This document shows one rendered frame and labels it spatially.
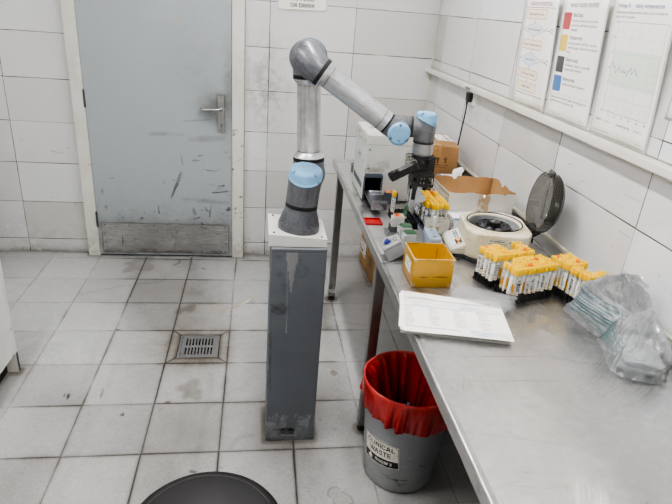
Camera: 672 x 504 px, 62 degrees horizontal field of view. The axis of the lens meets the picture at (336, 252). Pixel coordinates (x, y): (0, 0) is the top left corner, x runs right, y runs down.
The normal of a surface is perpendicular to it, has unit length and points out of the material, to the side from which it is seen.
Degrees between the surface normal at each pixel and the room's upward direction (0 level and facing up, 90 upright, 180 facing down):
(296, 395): 90
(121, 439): 0
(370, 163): 90
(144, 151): 90
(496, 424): 0
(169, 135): 90
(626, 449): 0
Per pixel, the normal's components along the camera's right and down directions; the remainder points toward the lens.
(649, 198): -0.99, -0.01
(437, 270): 0.11, 0.41
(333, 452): 0.07, -0.91
